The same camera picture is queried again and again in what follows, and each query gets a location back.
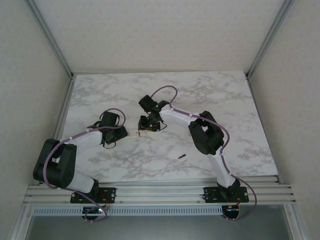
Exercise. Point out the aluminium table edge rail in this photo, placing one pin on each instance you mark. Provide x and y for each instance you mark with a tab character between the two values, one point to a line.
62	112

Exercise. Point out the white battery box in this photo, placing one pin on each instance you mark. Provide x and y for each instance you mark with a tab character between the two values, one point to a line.
133	134

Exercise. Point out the aluminium mounting rail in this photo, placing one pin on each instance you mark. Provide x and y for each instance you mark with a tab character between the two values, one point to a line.
160	192

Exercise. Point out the black AAA battery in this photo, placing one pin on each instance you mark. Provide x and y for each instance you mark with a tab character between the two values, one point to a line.
181	157

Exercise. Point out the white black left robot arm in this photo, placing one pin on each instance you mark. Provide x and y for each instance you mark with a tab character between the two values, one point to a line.
85	137

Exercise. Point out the aluminium frame post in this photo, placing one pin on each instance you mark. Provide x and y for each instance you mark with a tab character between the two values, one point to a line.
269	37
292	225
50	37
21	222

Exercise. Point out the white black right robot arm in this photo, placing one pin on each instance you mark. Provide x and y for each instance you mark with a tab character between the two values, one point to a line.
175	117

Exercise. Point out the white battery cover with label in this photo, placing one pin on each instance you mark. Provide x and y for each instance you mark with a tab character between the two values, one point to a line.
189	133

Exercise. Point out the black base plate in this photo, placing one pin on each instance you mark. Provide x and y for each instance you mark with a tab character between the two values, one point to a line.
110	192
211	193

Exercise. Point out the controller board with LED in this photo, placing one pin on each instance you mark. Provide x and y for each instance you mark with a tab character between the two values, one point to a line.
93	211
232	211

